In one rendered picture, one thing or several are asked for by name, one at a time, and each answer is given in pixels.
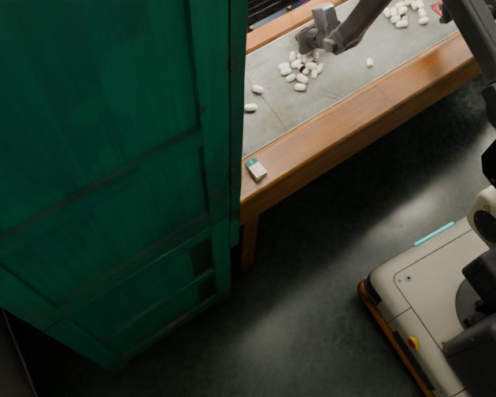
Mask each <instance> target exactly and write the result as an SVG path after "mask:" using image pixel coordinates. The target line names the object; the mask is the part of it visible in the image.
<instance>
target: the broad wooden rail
mask: <svg viewBox="0 0 496 397"><path fill-rule="evenodd" d="M495 22H496V20H495ZM481 73H482V72H481V70H480V67H479V65H478V63H477V61H476V60H475V58H474V56H473V55H472V52H471V51H470V49H469V48H468V45H467V43H466V42H465V40H464V38H463V37H462V35H461V33H460V32H456V33H455V34H453V35H451V36H450V37H448V38H447V39H444V40H443V41H442V42H440V43H438V44H436V45H435V46H433V47H432V48H430V49H428V50H426V51H424V52H423V53H422V54H419V55H418V56H416V57H415V58H413V59H411V60H410V61H407V62H406V63H405V64H403V65H401V66H399V67H398V68H396V69H395V70H393V71H391V72H389V73H388V74H386V75H385V76H382V77H381V78H379V79H378V80H376V81H374V82H373V83H371V84H369V85H368V86H366V87H364V88H362V89H361V90H359V91H358V92H356V93H354V94H353V95H351V96H349V97H348V98H345V99H344V100H342V101H341V102H339V103H337V104H336V105H334V106H332V107H331V108H329V109H327V110H325V111H324V112H323V113H321V114H319V115H317V116H316V117H314V118H312V119H311V120H309V121H307V122H305V123H304V124H302V125H300V126H299V127H297V128H296V129H294V130H292V131H291V132H288V133H287V134H286V135H284V136H282V137H280V138H279V139H277V140H275V141H274V142H272V143H270V144H269V145H267V146H266V147H263V148H262V149H260V150H259V151H257V152H255V153H254V154H251V155H250V156H249V157H247V158H245V159H243V160H242V184H241V194H240V217H239V219H240V225H239V227H240V226H242V225H243V224H245V223H246V222H248V221H250V220H252V219H253V218H255V217H256V216H257V215H259V214H261V213H263V212H264V211H266V210H267V209H269V208H270V207H272V206H274V205H275V204H276V203H278V202H280V201H281V200H283V199H285V198H286V197H287V196H289V195H291V194H293V193H294V192H296V191H297V190H299V189H300V188H302V187H304V186H305V185H306V184H308V183H310V182H311V181H313V180H315V179H316V178H317V177H319V176H321V175H322V174H324V173H326V172H327V171H328V170H330V169H332V168H334V167H335V166H336V165H337V164H339V163H341V162H343V161H345V160H346V159H347V158H349V157H351V156H352V155H354V154H356V153H357V152H358V151H360V150H362V149H364V148H365V147H366V146H368V145H369V144H371V143H373V142H375V141H376V140H377V139H379V138H381V137H382V136H384V135H386V134H387V133H388V132H390V131H392V130H393V129H395V128H396V127H398V126H399V125H401V124H403V123H405V122H406V121H407V120H409V119H410V118H412V117H414V116H416V115H417V114H418V113H420V112H422V111H423V110H425V109H427V108H428V107H429V106H431V105H433V104H434V103H436V102H437V101H439V100H440V99H442V98H444V97H446V96H447V95H448V94H450V93H451V92H453V91H455V90H457V89H458V88H459V87H461V86H463V85H464V84H466V83H467V82H469V81H470V80H472V79H474V78H475V77H477V76H478V75H480V74H481ZM253 157H255V158H256V159H257V160H258V161H259V162H260V163H261V165H262V166H263V167H264V169H265V170H266V171H267V176H265V177H263V178H261V179H260V180H258V181H256V180H255V179H254V178H253V176H252V175H251V174H250V172H249V171H248V170H247V168H246V167H245V162H246V161H248V160H250V159H251V158H253Z"/></svg>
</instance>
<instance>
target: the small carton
mask: <svg viewBox="0 0 496 397"><path fill-rule="evenodd" d="M245 167H246V168H247V170H248V171H249V172H250V174H251V175H252V176H253V178H254V179H255V180H256V181H258V180H260V179H261V178H263V177H265V176H267V171H266V170H265V169H264V167H263V166H262V165H261V163H260V162H259V161H258V160H257V159H256V158H255V157H253V158H251V159H250V160H248V161H246V162H245Z"/></svg>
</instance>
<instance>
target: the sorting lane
mask: <svg viewBox="0 0 496 397"><path fill-rule="evenodd" d="M359 1H360V0H349V1H347V2H344V3H343V4H342V5H340V6H337V7H335V11H336V15H337V17H338V20H340V21H341V23H342V22H343V21H344V20H345V19H346V18H347V17H348V16H349V14H350V13H351V11H352V10H353V8H354V7H355V6H356V4H357V3H358V2H359ZM437 1H439V0H422V2H423V4H424V7H423V9H424V11H425V13H426V15H427V16H426V17H427V18H428V19H429V21H428V22H427V23H426V24H419V19H421V18H420V16H419V14H418V10H419V8H418V7H417V9H413V8H412V6H411V3H410V4H409V5H408V6H406V5H404V6H406V7H407V8H408V10H407V12H405V14H406V16H407V17H408V20H407V22H408V24H407V26H406V27H404V28H397V27H396V24H397V22H395V23H391V18H392V15H391V16H390V17H386V15H385V14H384V12H382V13H381V14H380V15H379V16H378V17H377V18H376V20H375V21H374V22H373V23H372V25H371V26H370V27H369V28H368V30H367V31H366V33H365V35H364V37H363V38H362V41H361V42H360V43H359V44H358V45H357V46H356V47H354V48H352V49H350V50H347V51H345V52H343V53H341V54H339V55H334V54H333V53H328V52H327V51H325V49H317V48H316V49H315V50H312V51H310V52H308V53H307V54H306V55H305V56H306V57H308V56H312V57H313V53H314V52H318V53H319V60H318V61H314V60H313V61H312V63H315V64H317V67H318V65H319V64H320V63H323V64H324V70H323V72H322V73H317V78H316V79H313V78H312V77H311V75H312V70H311V69H308V70H309V72H308V73H307V74H306V75H304V74H302V73H301V72H299V71H298V67H297V68H293V67H292V66H291V63H292V61H290V59H289V57H290V53H291V51H295V52H296V54H297V55H298V54H299V52H298V48H299V45H298V41H296V39H295V37H294V35H295V34H296V33H297V32H298V31H299V30H300V29H302V28H304V27H305V26H307V25H309V24H312V23H314V20H311V21H310V22H308V23H306V24H303V25H302V26H301V27H299V28H296V29H294V30H293V31H291V32H289V33H287V34H286V35H283V36H281V37H279V38H278V39H276V40H274V41H272V42H270V43H269V44H267V45H265V46H263V47H261V48H259V49H257V50H255V51H254V52H252V53H250V54H247V55H246V71H245V93H244V107H245V105H246V104H252V103H254V104H256V105H257V109H256V110H255V111H246V110H245V108H244V121H243V142H242V160H243V159H245V158H247V157H249V156H250V155H251V154H254V153H255V152H257V151H259V150H260V149H262V148H263V147H266V146H267V145H269V144H270V143H272V142H274V141H275V140H277V139H279V138H280V137H282V136H284V135H286V134H287V133H288V132H291V131H292V130H294V129H296V128H297V127H299V126H300V125H302V124H304V123H305V122H307V121H309V120H311V119H312V118H314V117H316V116H317V115H319V114H321V113H323V112H324V111H325V110H327V109H329V108H331V107H332V106H334V105H336V104H337V103H339V102H341V101H342V100H344V99H345V98H348V97H349V96H351V95H353V94H354V93H356V92H358V91H359V90H361V89H362V88H364V87H366V86H368V85H369V84H371V83H373V82H374V81H376V80H378V79H379V78H381V77H382V76H385V75H386V74H388V73H389V72H391V71H393V70H395V69H396V68H398V67H399V66H401V65H403V64H405V63H406V62H407V61H410V60H411V59H413V58H415V57H416V56H418V55H419V54H422V53H423V52H424V51H426V50H428V49H430V48H432V47H433V46H435V45H436V44H438V43H440V42H442V41H443V40H444V39H447V38H448V37H450V36H451V35H453V34H455V33H456V32H459V30H458V28H457V25H456V24H455V23H454V21H453V20H452V21H451V22H449V23H448V24H440V23H439V18H440V16H439V15H438V14H437V13H436V12H434V11H433V10H431V5H432V4H434V3H436V2H437ZM297 55H296V59H295V60H297ZM368 58H371V59H372V61H373V66H372V67H371V68H369V67H368V66H367V59H368ZM284 62H287V63H288V64H289V68H290V69H291V73H290V74H295V75H296V76H297V75H298V74H302V75H304V76H306V77H307V78H308V82H307V83H304V84H305V85H306V90H305V91H296V90H295V89H294V85H295V84H297V83H302V82H300V81H298V80H297V78H295V79H294V80H292V81H291V82H287V81H286V77H287V76H289V75H290V74H286V75H284V76H283V75H281V73H280V71H281V70H279V69H278V65H279V64H282V63H284ZM253 85H257V86H260V87H263V89H264V90H263V92H262V93H257V92H254V91H252V86H253Z"/></svg>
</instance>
